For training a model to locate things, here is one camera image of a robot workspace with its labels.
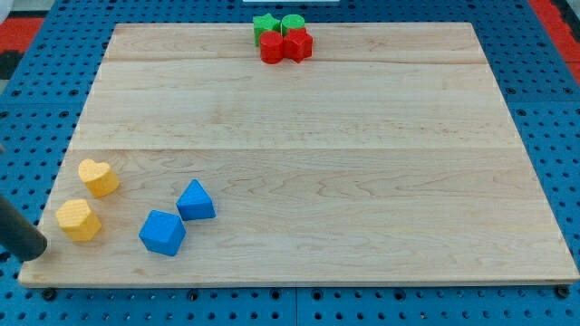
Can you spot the yellow heart block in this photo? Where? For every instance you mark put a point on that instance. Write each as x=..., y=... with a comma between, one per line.
x=98, y=177

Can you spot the yellow hexagon block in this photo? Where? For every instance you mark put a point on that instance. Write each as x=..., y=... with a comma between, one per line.
x=78, y=220

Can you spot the wooden board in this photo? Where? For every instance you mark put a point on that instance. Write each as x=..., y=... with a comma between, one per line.
x=388, y=158

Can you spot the blue triangle block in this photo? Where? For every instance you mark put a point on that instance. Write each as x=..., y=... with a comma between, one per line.
x=195, y=203

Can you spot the red star block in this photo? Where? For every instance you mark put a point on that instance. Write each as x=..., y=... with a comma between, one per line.
x=298, y=44

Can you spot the red cylinder block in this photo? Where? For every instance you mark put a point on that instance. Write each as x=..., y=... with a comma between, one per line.
x=271, y=46

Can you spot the green cylinder block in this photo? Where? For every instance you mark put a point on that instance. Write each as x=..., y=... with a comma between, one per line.
x=291, y=21

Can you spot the green star block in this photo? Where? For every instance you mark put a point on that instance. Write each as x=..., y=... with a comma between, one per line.
x=264, y=23

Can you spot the blue cube block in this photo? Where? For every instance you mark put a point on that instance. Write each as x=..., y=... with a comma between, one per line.
x=162, y=233

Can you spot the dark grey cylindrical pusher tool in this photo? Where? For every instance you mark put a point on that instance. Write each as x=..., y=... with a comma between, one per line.
x=18, y=235

